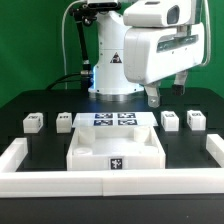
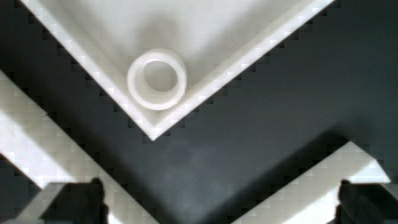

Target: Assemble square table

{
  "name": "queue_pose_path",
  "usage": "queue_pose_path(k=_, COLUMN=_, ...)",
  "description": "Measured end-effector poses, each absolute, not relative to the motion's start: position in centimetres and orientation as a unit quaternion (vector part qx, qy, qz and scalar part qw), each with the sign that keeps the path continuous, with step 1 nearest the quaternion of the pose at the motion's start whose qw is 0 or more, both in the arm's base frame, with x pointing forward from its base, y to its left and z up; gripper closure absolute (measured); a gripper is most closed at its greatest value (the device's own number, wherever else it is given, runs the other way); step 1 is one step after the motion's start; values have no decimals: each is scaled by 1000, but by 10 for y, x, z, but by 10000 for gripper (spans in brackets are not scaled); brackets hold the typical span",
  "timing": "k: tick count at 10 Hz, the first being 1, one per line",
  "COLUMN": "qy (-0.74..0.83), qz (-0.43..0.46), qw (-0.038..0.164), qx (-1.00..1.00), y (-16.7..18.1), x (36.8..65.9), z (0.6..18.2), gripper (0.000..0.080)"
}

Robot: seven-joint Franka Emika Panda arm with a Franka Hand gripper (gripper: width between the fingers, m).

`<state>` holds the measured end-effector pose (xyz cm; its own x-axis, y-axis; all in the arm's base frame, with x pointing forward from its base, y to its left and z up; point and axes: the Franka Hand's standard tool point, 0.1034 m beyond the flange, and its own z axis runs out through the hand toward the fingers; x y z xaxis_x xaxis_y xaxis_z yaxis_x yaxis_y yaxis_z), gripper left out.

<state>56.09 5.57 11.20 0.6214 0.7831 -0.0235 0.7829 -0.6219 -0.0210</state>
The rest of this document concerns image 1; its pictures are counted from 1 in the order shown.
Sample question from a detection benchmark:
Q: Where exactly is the white U-shaped fence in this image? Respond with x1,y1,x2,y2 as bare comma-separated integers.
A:
0,138,224,198

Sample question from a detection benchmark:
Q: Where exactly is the white marker sheet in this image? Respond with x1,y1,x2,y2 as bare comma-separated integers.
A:
72,112,158,127

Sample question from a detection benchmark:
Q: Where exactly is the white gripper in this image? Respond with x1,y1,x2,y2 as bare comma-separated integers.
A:
123,23,204,108

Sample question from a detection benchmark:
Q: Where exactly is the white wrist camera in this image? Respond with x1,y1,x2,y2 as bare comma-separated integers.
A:
123,0,192,27

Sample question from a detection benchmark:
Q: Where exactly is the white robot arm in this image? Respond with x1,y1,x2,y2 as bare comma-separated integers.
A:
68,0,211,107

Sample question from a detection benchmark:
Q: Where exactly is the white square tabletop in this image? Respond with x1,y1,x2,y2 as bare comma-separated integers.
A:
66,126,166,171

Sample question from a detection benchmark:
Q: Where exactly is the black cable bundle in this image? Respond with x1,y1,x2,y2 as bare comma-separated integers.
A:
45,6,93,92

